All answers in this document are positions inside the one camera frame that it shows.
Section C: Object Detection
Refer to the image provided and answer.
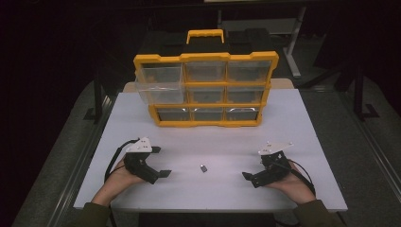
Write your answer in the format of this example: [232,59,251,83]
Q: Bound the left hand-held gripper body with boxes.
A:
[123,136,153,182]

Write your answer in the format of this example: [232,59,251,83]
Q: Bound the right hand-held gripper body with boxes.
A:
[256,140,295,187]

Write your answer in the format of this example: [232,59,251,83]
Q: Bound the clear plastic pulled-out drawer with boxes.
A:
[134,62,186,106]

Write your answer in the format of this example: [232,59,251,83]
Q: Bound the person's left hand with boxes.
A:
[103,156,147,197]

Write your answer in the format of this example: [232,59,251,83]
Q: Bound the person's right hand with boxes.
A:
[264,160,317,205]

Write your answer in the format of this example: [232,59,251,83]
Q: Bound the black metal stand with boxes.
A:
[83,70,107,125]
[352,62,381,123]

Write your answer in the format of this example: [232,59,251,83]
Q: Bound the set of closed clear drawers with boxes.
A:
[156,60,272,122]

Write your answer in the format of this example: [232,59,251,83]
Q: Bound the yellow black drawer organizer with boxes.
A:
[132,28,280,129]

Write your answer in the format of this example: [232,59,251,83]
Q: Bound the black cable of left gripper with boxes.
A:
[103,137,141,183]

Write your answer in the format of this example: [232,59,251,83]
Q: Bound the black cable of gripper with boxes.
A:
[103,137,141,183]
[270,159,317,197]

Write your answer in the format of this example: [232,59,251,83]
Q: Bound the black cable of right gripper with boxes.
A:
[270,159,317,197]

